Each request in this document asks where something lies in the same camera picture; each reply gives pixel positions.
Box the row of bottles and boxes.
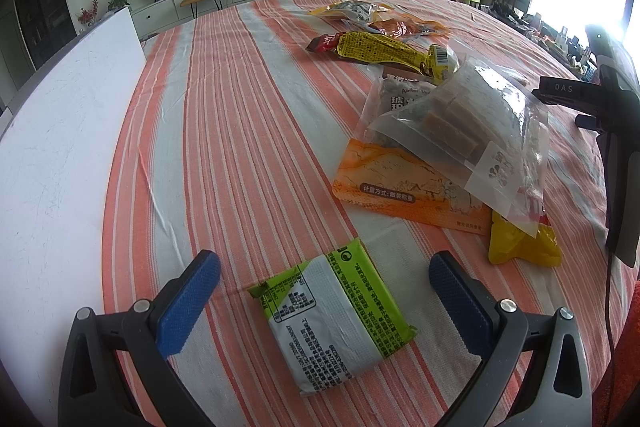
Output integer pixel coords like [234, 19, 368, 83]
[520, 12, 601, 82]

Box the dark glass cabinet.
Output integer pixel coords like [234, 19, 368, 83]
[12, 0, 76, 70]

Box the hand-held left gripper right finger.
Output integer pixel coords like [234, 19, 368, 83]
[428, 250, 593, 427]

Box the red flower arrangement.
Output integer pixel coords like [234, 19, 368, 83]
[77, 0, 99, 28]

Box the green and white snack packet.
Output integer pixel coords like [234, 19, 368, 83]
[247, 237, 419, 398]

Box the clear zip bag of biscuits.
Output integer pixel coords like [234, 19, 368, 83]
[356, 57, 551, 238]

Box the yellow and black snack packet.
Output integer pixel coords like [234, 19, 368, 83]
[306, 32, 460, 84]

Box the orange snack packet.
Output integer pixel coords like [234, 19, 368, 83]
[367, 18, 448, 38]

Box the large orange snack bag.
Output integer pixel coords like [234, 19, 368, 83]
[332, 138, 493, 237]

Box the white board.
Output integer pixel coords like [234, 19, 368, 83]
[0, 5, 146, 408]

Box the white and grey snack packet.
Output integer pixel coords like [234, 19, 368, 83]
[364, 74, 441, 142]

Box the clear yellow-edged snack packet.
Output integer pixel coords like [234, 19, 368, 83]
[307, 0, 396, 24]

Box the striped orange and white tablecloth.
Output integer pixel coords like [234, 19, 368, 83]
[100, 0, 640, 427]

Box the plain yellow snack packet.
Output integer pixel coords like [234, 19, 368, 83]
[487, 209, 563, 268]

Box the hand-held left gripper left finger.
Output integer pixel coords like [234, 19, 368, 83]
[58, 250, 222, 427]

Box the black cable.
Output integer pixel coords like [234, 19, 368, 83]
[604, 247, 621, 368]

